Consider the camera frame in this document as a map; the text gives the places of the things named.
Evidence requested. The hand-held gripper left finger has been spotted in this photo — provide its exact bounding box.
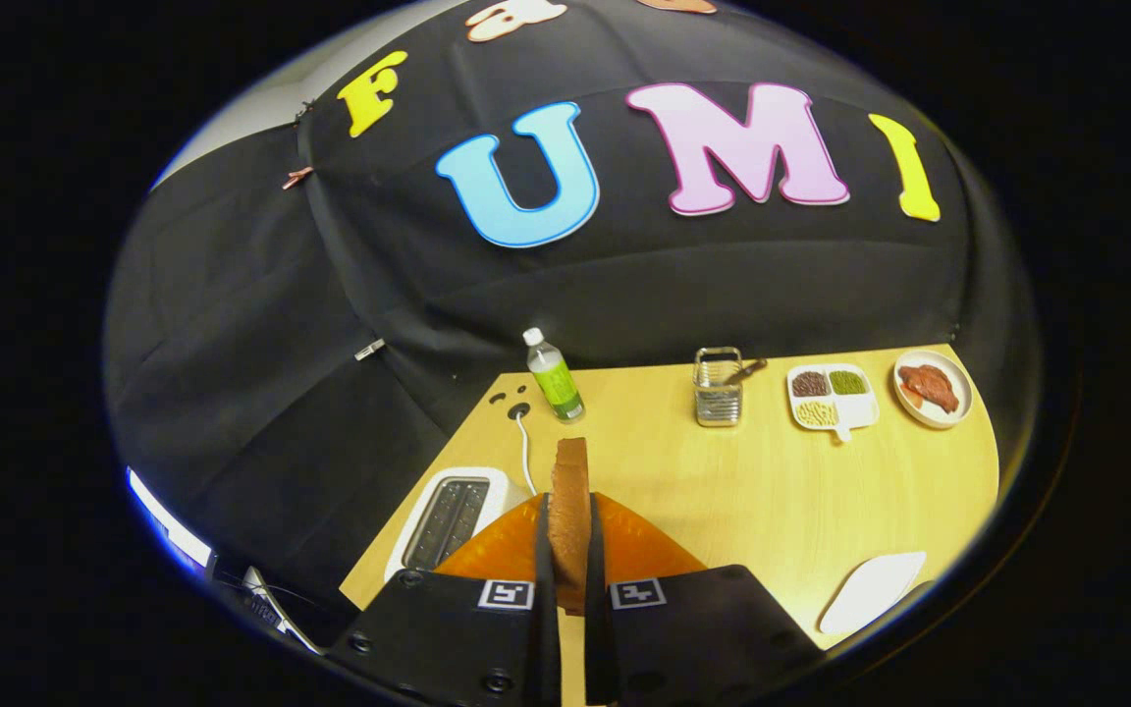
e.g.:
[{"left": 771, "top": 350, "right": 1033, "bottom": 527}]
[{"left": 325, "top": 491, "right": 563, "bottom": 707}]

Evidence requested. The green label water bottle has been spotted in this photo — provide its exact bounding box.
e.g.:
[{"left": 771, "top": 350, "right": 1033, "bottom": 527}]
[{"left": 522, "top": 327, "right": 586, "bottom": 424}]

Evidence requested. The white round plate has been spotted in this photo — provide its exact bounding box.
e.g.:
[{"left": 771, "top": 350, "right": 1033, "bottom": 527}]
[{"left": 892, "top": 350, "right": 975, "bottom": 431}]

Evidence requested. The plain bread slice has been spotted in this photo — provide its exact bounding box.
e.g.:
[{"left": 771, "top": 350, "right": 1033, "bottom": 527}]
[{"left": 548, "top": 437, "right": 593, "bottom": 618}]

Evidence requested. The wire utensil holder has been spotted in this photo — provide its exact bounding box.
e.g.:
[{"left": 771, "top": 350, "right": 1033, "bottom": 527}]
[{"left": 692, "top": 347, "right": 745, "bottom": 428}]

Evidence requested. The white toaster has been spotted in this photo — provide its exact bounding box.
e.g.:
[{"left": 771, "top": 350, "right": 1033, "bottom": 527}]
[{"left": 384, "top": 466, "right": 532, "bottom": 585}]

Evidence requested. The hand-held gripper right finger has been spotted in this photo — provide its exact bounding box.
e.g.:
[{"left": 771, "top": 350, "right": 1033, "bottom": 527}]
[{"left": 582, "top": 491, "right": 827, "bottom": 707}]

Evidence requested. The white square plate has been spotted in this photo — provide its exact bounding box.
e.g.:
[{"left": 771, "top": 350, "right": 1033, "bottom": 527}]
[{"left": 818, "top": 550, "right": 928, "bottom": 637}]

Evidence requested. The white toaster cable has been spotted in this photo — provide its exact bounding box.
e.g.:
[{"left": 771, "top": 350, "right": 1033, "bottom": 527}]
[{"left": 511, "top": 403, "right": 539, "bottom": 498}]

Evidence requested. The white divided dish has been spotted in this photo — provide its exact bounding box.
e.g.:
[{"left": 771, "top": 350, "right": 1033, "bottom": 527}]
[{"left": 785, "top": 362, "right": 881, "bottom": 443}]

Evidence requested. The brown steak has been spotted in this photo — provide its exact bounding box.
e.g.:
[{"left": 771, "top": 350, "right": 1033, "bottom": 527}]
[{"left": 897, "top": 364, "right": 961, "bottom": 414}]

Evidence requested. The black backdrop cloth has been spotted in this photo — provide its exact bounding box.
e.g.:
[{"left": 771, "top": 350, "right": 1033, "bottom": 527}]
[{"left": 102, "top": 0, "right": 1038, "bottom": 649}]

